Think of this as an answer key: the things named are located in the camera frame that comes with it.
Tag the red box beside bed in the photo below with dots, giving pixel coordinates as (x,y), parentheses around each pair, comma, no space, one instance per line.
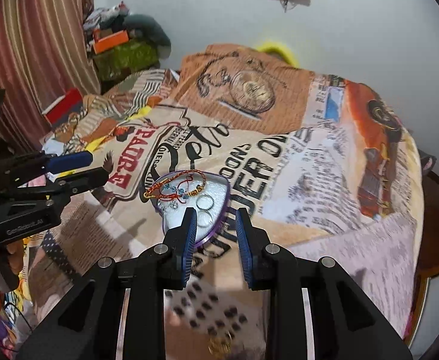
(59,111)

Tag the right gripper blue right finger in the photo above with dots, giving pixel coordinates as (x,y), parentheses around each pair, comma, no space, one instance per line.
(270,267)

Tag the dark grey stuffed cushion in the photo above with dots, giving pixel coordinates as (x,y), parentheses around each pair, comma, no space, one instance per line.
(143,27)

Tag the purple heart-shaped jewelry box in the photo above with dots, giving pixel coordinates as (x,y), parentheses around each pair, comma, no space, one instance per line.
(207,193)

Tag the pile of clothes on boxes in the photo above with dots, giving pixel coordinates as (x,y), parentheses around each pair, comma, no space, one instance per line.
(105,18)

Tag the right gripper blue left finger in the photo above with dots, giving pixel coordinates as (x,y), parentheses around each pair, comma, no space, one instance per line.
(145,278)

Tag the printed newspaper pattern bedspread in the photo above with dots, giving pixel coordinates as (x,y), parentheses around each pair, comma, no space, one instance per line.
(318,161)

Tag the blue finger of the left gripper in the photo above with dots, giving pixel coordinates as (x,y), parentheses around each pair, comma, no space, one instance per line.
(68,162)

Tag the gold jewelry piece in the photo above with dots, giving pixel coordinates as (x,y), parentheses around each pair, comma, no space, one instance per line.
(220,346)

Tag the dark bag on floor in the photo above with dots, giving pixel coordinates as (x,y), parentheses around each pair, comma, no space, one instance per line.
(427,162)

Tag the red gold striped curtain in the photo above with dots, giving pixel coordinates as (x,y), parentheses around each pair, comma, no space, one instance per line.
(42,56)

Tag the orange shoe box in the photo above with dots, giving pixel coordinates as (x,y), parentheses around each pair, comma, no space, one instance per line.
(110,41)

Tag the yellow curved object behind bed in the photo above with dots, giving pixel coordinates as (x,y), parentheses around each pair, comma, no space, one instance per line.
(280,51)

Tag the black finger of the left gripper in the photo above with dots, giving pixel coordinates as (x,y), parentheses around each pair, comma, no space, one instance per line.
(80,182)

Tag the green patterned storage box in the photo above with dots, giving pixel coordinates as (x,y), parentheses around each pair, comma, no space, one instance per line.
(120,61)

